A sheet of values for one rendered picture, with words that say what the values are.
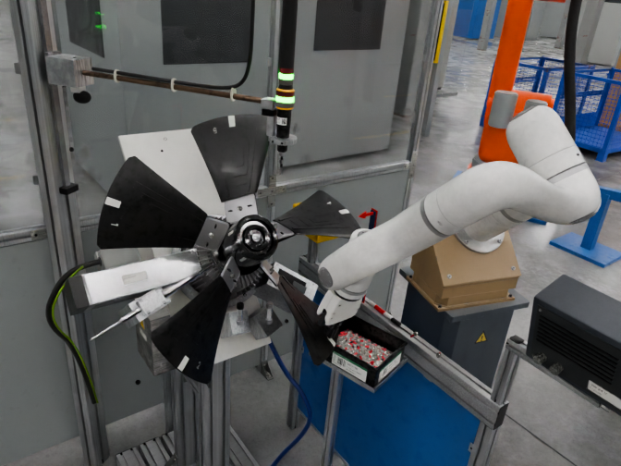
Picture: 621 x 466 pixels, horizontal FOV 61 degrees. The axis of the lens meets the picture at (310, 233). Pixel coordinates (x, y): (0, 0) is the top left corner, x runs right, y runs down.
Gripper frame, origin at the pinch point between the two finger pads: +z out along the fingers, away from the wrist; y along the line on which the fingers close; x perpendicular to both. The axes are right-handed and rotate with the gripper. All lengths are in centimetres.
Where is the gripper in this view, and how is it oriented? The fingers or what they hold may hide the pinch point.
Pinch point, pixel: (330, 328)
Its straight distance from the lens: 138.0
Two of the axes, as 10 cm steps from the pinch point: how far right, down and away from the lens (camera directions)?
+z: -2.6, 7.4, 6.2
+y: -8.0, 1.9, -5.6
